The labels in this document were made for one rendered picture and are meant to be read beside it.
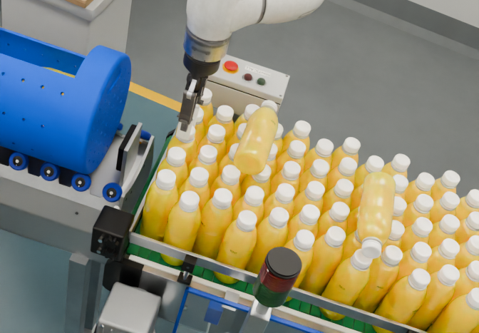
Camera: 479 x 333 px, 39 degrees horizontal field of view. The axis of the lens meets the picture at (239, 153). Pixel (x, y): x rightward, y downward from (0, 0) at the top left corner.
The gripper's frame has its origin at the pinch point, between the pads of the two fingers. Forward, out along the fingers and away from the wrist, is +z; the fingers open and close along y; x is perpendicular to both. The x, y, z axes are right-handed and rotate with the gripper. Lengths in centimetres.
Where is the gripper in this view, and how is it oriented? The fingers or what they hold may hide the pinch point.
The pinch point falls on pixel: (187, 121)
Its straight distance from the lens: 150.6
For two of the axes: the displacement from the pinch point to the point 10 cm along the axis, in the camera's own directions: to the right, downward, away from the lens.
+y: -2.5, 6.6, -7.1
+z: -2.2, 6.7, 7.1
